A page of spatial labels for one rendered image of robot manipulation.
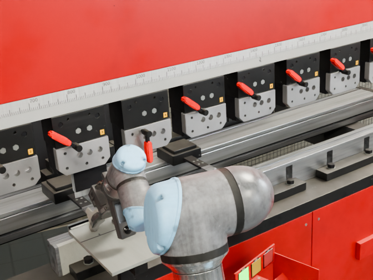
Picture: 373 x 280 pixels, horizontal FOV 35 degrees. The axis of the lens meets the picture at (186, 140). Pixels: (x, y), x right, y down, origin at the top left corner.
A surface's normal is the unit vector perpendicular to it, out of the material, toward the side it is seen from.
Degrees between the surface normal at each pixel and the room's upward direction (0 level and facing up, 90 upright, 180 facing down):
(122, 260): 0
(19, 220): 90
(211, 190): 36
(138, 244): 0
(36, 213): 90
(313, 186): 0
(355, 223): 90
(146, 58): 90
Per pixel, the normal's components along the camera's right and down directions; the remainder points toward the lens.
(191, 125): 0.56, 0.27
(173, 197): 0.08, -0.63
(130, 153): 0.32, -0.53
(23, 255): -0.06, -0.93
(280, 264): -0.66, 0.31
